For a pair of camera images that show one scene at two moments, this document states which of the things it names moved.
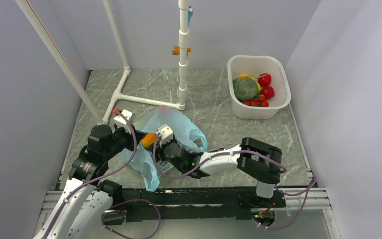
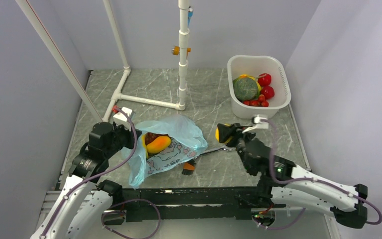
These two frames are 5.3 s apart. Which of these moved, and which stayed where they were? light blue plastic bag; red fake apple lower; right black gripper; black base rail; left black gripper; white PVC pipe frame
Moved: right black gripper; light blue plastic bag
Stayed: black base rail; red fake apple lower; white PVC pipe frame; left black gripper
